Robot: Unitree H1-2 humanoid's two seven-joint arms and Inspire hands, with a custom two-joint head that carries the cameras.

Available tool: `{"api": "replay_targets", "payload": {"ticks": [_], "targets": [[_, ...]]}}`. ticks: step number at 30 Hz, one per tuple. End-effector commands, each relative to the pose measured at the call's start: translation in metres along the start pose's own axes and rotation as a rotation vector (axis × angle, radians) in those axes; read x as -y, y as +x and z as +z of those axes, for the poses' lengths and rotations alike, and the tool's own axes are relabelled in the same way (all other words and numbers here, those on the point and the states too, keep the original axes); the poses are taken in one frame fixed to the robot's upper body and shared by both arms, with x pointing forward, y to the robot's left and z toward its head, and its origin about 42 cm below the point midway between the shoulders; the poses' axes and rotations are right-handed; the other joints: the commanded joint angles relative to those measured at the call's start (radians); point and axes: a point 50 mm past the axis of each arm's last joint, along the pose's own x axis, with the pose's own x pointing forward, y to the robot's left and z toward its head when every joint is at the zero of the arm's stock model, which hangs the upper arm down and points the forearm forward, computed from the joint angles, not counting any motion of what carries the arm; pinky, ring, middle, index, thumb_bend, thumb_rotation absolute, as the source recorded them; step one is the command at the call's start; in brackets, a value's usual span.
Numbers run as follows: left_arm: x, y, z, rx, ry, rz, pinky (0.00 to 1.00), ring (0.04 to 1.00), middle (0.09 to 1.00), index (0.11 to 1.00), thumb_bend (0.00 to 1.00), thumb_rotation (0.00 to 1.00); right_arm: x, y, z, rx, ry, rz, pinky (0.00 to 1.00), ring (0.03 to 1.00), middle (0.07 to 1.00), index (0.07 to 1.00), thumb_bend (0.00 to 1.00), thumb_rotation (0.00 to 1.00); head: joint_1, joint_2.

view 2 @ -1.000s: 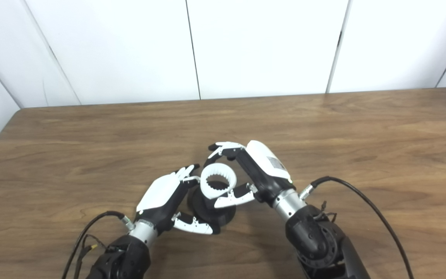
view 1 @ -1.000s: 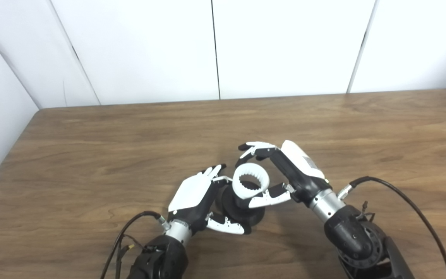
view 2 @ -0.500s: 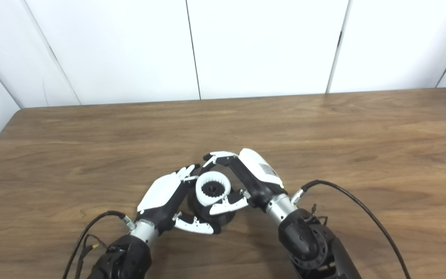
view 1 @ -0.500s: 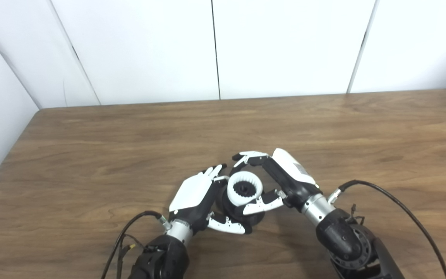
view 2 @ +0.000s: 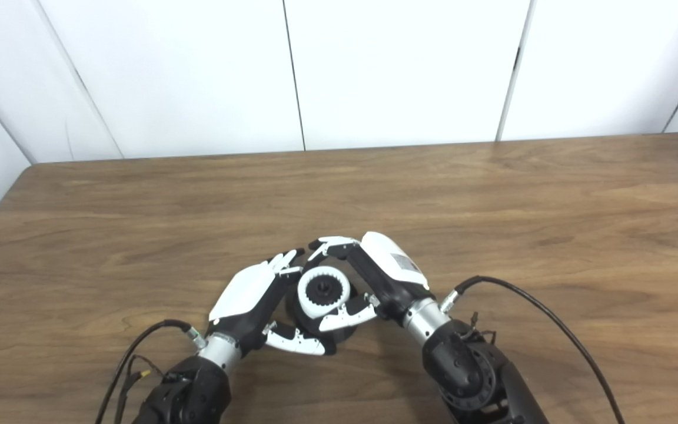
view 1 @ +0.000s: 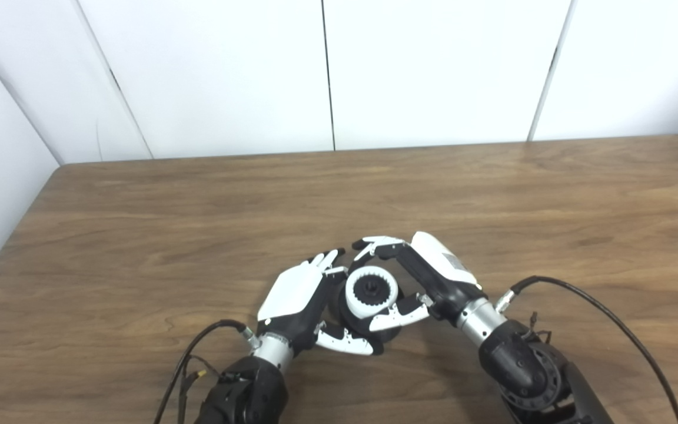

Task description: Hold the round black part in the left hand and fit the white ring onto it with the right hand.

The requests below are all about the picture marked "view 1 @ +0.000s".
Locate black and white right hand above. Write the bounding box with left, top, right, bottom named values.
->
left=352, top=231, right=484, bottom=332

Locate white plastic ring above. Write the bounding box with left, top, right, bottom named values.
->
left=345, top=265, right=400, bottom=320

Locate black and white left hand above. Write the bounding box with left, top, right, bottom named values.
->
left=255, top=249, right=384, bottom=357

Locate round black plastic part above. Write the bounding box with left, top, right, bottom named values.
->
left=337, top=277, right=404, bottom=348

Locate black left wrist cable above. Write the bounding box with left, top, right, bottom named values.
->
left=154, top=320, right=257, bottom=424

